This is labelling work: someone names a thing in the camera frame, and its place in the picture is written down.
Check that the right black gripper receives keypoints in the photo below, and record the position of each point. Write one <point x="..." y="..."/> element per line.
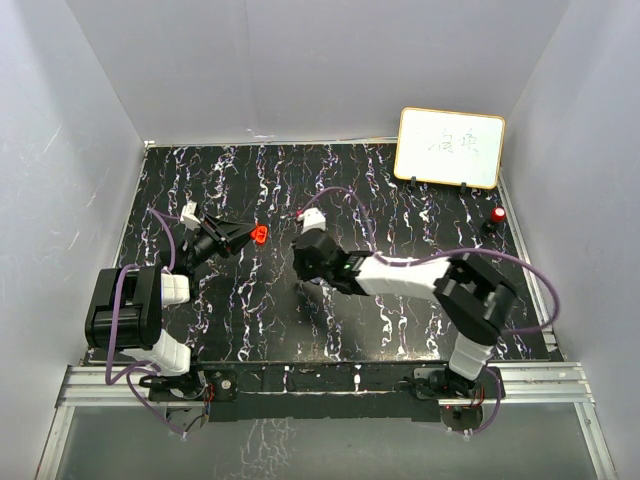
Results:
<point x="305" y="273"/>

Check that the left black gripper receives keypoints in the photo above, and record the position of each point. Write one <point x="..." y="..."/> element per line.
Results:
<point x="226" y="235"/>

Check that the red earbud charging case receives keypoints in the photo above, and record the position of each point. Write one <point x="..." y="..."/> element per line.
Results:
<point x="260" y="234"/>

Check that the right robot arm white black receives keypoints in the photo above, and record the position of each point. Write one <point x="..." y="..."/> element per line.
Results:
<point x="476" y="298"/>

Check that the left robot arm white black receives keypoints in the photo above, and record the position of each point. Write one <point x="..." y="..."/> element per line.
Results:
<point x="125" y="315"/>

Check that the red emergency stop button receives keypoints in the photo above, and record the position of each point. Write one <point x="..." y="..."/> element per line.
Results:
<point x="495" y="220"/>

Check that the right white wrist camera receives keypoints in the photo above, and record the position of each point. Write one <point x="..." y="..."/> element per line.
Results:
<point x="310" y="219"/>

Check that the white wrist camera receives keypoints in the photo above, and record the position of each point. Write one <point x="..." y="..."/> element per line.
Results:
<point x="189" y="216"/>
<point x="310" y="219"/>

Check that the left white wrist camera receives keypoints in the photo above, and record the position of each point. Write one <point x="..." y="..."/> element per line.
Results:
<point x="189" y="216"/>

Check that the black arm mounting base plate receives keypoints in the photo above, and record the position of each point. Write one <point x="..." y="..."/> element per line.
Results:
<point x="318" y="390"/>

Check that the small whiteboard with wooden frame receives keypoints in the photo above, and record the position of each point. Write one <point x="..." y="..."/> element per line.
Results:
<point x="449" y="148"/>

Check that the aluminium frame rail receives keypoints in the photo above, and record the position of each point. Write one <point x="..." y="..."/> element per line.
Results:
<point x="525" y="383"/>

